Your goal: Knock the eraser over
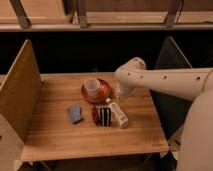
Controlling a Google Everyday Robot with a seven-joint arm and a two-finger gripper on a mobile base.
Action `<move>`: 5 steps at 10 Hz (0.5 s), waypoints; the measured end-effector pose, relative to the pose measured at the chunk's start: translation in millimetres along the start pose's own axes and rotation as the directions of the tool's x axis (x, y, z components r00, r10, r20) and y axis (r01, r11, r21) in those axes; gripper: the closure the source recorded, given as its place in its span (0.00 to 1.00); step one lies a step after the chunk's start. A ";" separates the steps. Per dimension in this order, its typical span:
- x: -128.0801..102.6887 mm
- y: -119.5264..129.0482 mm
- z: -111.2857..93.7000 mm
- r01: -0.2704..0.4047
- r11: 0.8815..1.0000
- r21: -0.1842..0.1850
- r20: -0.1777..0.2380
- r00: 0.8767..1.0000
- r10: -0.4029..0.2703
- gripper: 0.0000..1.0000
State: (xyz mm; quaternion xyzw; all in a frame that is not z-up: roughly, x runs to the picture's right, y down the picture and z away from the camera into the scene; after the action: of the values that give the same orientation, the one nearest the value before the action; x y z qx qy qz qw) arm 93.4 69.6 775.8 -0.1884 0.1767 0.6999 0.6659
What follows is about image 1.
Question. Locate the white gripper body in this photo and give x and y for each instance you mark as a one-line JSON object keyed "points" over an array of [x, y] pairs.
{"points": [[122, 91]]}

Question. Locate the white cup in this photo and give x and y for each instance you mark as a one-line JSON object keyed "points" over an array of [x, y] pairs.
{"points": [[92, 86]]}

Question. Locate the white bottle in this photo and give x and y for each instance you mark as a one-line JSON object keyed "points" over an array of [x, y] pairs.
{"points": [[119, 114]]}

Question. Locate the orange round plate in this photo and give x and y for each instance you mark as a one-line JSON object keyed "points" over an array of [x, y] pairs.
{"points": [[104, 92]]}

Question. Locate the wooden rail frame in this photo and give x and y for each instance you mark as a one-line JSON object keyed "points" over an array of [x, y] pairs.
{"points": [[105, 15]]}

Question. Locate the right dark side panel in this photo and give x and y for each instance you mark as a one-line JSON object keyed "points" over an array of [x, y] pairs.
{"points": [[172, 110]]}

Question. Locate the black white striped eraser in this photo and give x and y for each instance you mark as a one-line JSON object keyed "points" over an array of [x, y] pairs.
{"points": [[105, 116]]}

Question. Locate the left wooden side panel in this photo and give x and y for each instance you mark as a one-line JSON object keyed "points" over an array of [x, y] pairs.
{"points": [[19, 91]]}

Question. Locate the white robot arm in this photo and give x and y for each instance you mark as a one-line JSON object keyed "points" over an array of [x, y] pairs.
{"points": [[192, 143]]}

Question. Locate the blue sponge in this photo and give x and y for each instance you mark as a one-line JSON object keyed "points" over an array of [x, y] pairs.
{"points": [[75, 114]]}

